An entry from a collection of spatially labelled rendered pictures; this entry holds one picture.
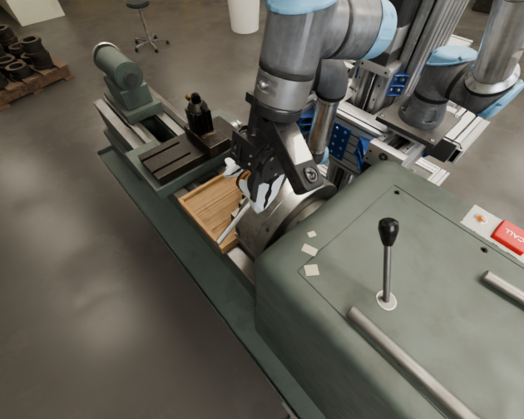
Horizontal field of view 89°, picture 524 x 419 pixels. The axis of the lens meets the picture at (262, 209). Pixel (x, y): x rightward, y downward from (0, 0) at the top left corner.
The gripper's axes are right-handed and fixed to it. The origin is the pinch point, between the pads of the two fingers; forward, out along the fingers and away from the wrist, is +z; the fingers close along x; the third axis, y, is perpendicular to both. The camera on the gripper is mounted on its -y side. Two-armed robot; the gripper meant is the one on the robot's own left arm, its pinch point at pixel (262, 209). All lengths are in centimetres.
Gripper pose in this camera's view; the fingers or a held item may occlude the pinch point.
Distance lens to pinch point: 51.3
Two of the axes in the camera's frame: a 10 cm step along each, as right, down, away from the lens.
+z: -1.9, 7.0, 6.9
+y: -6.6, -6.1, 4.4
